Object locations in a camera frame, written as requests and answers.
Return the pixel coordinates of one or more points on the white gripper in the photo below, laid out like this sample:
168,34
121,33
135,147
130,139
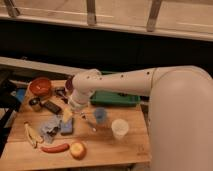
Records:
77,100

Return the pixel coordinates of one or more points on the silver metal fork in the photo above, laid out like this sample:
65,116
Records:
83,116

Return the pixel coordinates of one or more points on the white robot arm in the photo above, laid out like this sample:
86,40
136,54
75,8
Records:
180,111

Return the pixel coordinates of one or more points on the purple bowl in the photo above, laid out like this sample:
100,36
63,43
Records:
69,84

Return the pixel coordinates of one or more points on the orange bowl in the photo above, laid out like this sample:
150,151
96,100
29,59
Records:
40,86

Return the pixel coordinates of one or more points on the black rectangular remote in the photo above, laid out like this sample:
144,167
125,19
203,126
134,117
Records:
52,107

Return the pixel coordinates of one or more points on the blue sponge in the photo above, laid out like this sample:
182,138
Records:
66,128

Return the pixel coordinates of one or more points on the clear plastic bag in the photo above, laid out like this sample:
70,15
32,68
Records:
50,128

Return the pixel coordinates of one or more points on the wooden table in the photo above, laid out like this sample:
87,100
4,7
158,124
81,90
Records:
101,147

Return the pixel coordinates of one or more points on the blue plastic cup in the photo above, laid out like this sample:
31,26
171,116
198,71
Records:
100,115

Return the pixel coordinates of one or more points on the green plastic tray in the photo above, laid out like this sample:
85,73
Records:
105,98

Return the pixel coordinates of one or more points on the red sausage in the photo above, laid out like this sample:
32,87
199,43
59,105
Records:
56,149

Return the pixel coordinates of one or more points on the small metal can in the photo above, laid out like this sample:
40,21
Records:
35,104

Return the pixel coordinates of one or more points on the red yellow apple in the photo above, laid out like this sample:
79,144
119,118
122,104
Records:
78,150

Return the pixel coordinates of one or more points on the peeled banana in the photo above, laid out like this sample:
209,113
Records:
32,135

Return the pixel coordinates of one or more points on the blue object at table edge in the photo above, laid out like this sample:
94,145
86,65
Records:
20,94

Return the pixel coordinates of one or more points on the white plastic cup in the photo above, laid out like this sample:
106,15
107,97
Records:
119,128

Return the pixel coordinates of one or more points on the black chair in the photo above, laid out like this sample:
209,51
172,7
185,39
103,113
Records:
7,100

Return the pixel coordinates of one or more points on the black handled peeler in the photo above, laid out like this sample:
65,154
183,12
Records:
60,91

